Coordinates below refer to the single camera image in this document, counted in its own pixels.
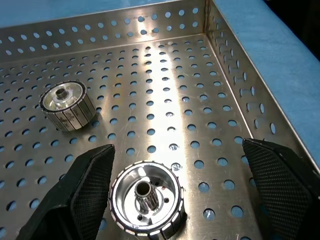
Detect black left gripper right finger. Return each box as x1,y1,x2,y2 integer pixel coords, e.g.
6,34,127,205
241,137,320,240

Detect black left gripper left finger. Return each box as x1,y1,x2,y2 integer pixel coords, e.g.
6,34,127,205
15,143,116,240

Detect perforated steel tray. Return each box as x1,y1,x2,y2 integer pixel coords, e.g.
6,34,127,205
0,0,320,240

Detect ribbed metal roller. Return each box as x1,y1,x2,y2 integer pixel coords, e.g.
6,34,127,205
39,79,97,132
108,159,188,240

